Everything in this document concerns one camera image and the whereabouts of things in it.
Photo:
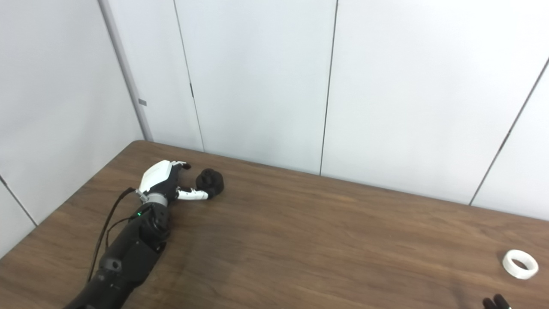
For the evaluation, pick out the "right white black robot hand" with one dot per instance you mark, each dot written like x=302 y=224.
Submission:
x=497 y=303

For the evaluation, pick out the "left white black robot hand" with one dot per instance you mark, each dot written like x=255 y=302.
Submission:
x=158 y=174

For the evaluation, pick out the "round black plastic part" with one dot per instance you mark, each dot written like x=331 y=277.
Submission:
x=212 y=182

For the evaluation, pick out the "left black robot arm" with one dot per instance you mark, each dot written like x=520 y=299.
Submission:
x=128 y=253

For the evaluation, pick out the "grey wall corner trim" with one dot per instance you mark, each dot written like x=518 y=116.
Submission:
x=126 y=73

